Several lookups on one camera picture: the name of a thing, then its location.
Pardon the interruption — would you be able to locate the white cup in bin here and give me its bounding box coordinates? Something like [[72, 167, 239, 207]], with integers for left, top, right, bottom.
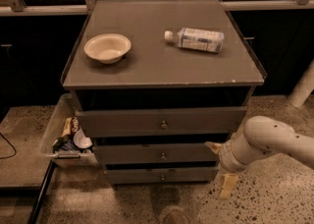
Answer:
[[74, 130, 92, 149]]

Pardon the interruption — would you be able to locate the snack bag in bin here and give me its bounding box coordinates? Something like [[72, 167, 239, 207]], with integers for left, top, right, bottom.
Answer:
[[62, 117, 79, 136]]

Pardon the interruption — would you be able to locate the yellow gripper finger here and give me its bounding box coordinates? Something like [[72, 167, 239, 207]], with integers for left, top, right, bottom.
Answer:
[[205, 141, 222, 154], [220, 173, 238, 199]]

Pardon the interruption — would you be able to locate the white post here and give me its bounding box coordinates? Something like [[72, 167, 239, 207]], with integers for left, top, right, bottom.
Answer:
[[288, 68, 314, 107]]

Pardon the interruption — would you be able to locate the clear plastic water bottle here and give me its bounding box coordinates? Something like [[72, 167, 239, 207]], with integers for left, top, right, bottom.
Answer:
[[164, 28, 225, 53]]

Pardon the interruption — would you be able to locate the grey drawer cabinet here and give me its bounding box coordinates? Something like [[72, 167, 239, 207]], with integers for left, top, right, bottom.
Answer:
[[63, 0, 266, 172]]

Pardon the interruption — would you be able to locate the black floor bar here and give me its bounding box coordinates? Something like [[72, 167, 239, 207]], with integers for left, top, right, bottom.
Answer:
[[27, 161, 56, 224]]

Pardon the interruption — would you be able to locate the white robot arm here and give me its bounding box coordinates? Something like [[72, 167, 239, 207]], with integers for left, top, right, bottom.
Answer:
[[205, 116, 314, 199]]

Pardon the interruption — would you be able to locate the black cable on floor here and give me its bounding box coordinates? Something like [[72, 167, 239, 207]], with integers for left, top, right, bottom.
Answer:
[[0, 132, 18, 161]]

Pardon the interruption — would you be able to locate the clear plastic storage bin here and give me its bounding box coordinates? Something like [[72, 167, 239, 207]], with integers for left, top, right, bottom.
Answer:
[[40, 93, 98, 168]]

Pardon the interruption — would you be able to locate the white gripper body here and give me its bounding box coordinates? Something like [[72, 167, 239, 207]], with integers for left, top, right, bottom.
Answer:
[[219, 141, 245, 173]]

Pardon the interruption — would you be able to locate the grey top drawer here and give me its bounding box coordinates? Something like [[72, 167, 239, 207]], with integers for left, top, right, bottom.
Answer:
[[76, 107, 247, 138]]

